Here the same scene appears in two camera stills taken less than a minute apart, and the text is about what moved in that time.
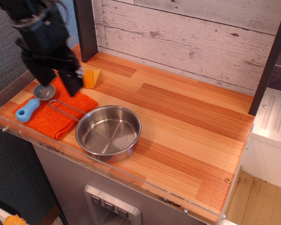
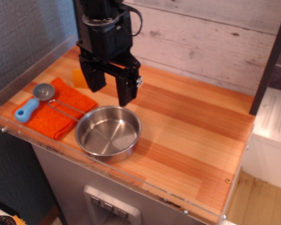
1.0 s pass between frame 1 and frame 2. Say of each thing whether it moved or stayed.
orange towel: stayed
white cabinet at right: stayed
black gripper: moved
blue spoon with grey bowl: stayed
